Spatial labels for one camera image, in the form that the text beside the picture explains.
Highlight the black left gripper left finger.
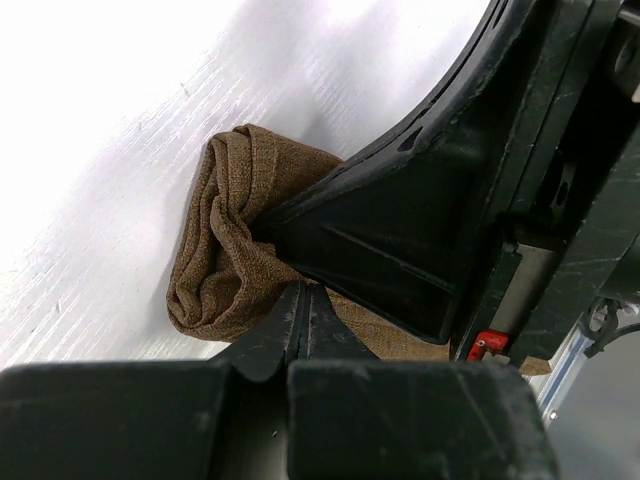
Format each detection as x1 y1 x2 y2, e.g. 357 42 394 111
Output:
0 280 306 480

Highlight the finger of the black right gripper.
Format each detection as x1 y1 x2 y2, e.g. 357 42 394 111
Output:
254 84 506 346

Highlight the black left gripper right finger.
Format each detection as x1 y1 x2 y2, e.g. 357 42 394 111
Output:
289 283 558 479

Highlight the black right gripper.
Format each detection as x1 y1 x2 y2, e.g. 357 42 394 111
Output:
257 1 639 366

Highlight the brown cloth napkin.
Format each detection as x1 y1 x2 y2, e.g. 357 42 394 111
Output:
166 124 551 376

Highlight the aluminium rail frame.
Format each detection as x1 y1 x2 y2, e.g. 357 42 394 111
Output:
524 299 640 436

